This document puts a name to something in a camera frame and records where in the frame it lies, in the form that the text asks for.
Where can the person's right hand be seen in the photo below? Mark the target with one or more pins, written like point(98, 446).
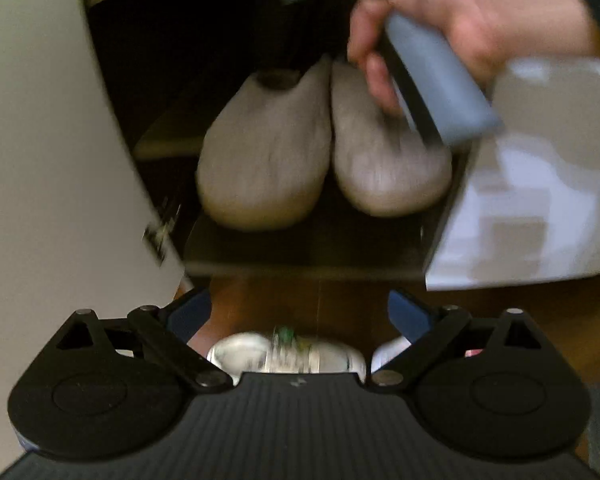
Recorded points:
point(480, 5)

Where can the dark shoe cabinet shelf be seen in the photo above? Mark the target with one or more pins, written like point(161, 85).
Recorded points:
point(320, 250)

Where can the glossy white cabinet door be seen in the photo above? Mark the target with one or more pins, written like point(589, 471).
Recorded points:
point(530, 200)

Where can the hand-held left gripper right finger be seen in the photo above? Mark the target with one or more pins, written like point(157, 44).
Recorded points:
point(410, 317)

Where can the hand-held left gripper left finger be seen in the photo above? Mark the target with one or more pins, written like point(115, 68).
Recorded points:
point(190, 315)

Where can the beige felt slipper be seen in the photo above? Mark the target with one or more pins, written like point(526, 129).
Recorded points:
point(385, 165)
point(265, 160)

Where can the white sneaker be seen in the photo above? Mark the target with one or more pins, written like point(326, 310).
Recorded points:
point(387, 355)
point(245, 352)

